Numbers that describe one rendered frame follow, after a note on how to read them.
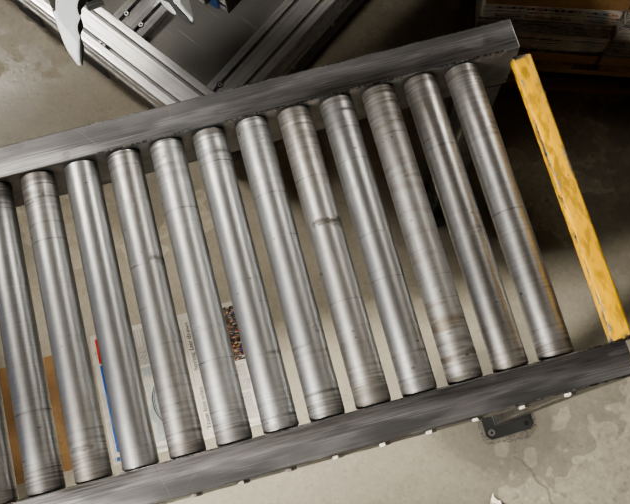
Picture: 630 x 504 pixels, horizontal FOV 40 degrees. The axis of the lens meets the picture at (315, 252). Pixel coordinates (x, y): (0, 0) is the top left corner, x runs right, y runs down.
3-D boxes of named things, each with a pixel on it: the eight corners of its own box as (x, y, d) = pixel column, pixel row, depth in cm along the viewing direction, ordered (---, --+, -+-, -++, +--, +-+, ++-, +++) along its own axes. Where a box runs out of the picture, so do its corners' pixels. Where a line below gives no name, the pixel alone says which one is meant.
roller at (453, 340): (372, 95, 134) (397, 79, 131) (463, 392, 122) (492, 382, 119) (352, 89, 131) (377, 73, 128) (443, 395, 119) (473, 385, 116)
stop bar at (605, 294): (530, 57, 129) (533, 51, 127) (631, 339, 118) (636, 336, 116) (508, 62, 129) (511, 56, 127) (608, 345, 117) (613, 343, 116)
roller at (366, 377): (307, 109, 133) (307, 94, 128) (392, 410, 121) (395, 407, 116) (275, 116, 133) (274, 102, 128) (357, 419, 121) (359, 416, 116)
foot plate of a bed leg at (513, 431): (521, 371, 196) (522, 371, 195) (542, 434, 193) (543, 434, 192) (464, 386, 196) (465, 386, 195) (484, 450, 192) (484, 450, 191)
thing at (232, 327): (247, 296, 202) (246, 295, 201) (276, 416, 195) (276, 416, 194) (90, 337, 201) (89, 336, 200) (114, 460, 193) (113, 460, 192)
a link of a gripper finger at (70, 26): (90, 87, 87) (99, 6, 90) (80, 57, 81) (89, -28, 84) (58, 85, 87) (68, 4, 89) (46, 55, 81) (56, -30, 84)
